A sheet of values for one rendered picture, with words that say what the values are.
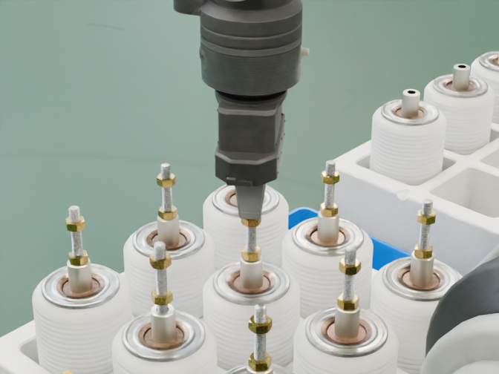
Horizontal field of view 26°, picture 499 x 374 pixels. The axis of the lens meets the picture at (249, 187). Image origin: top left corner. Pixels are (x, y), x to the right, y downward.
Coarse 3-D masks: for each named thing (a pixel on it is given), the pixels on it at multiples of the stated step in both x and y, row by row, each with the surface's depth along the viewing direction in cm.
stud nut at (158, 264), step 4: (152, 256) 94; (168, 256) 94; (152, 260) 94; (156, 260) 94; (160, 260) 94; (164, 260) 94; (168, 260) 94; (152, 264) 94; (156, 264) 94; (160, 264) 94; (164, 264) 94; (168, 264) 94; (156, 268) 94; (160, 268) 94; (164, 268) 94
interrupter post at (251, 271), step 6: (240, 258) 105; (240, 264) 105; (246, 264) 104; (252, 264) 104; (258, 264) 104; (246, 270) 104; (252, 270) 104; (258, 270) 104; (246, 276) 104; (252, 276) 104; (258, 276) 105; (246, 282) 105; (252, 282) 105; (258, 282) 105; (246, 288) 105; (252, 288) 105; (258, 288) 105
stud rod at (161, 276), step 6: (156, 246) 93; (162, 246) 93; (156, 252) 94; (162, 252) 94; (156, 258) 94; (162, 258) 94; (156, 270) 95; (162, 270) 95; (156, 276) 95; (162, 276) 95; (156, 282) 95; (162, 282) 95; (156, 288) 96; (162, 288) 95; (162, 294) 96; (162, 306) 96; (162, 312) 97
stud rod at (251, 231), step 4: (248, 228) 103; (252, 228) 103; (248, 232) 103; (252, 232) 103; (248, 236) 103; (252, 236) 103; (248, 240) 103; (252, 240) 103; (248, 244) 103; (252, 244) 103; (248, 248) 104; (252, 248) 103; (256, 248) 104
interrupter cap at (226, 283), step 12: (228, 264) 108; (264, 264) 109; (216, 276) 106; (228, 276) 107; (240, 276) 107; (264, 276) 107; (276, 276) 107; (288, 276) 106; (216, 288) 105; (228, 288) 105; (240, 288) 105; (264, 288) 105; (276, 288) 105; (288, 288) 105; (228, 300) 103; (240, 300) 103; (252, 300) 103; (264, 300) 103; (276, 300) 103
